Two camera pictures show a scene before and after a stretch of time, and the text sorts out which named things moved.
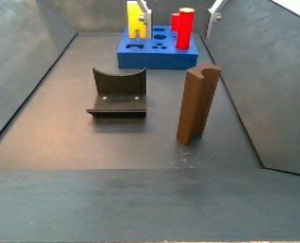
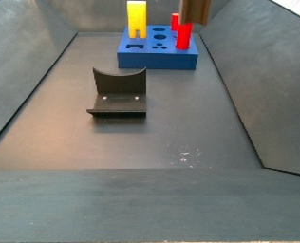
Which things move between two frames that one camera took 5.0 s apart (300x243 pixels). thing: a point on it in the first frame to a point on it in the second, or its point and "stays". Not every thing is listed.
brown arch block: x=200 y=84 to x=194 y=11
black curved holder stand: x=119 y=95 stays
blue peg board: x=155 y=53 stays
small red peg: x=175 y=22 stays
